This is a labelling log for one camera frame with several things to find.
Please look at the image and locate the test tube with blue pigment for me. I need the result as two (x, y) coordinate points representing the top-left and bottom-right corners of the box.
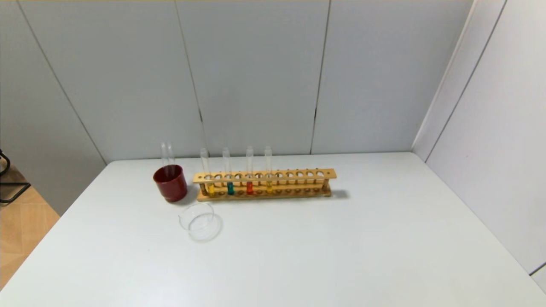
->
(222, 148), (235, 196)

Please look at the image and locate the test tube with yellow pigment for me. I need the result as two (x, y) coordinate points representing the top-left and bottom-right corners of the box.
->
(200, 148), (215, 196)

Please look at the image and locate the test tube with amber pigment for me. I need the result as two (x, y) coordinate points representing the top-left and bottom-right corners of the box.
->
(264, 146), (273, 194)

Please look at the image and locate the test tube with red pigment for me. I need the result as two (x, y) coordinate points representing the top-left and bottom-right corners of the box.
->
(246, 146), (254, 195)

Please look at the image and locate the wooden test tube rack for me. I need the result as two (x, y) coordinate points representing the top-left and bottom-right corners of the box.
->
(193, 168), (337, 201)

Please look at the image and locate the clear glass dish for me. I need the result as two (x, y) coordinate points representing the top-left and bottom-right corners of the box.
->
(178, 202), (223, 243)

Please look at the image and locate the dark red plastic cup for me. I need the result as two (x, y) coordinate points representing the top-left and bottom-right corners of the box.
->
(154, 165), (188, 203)

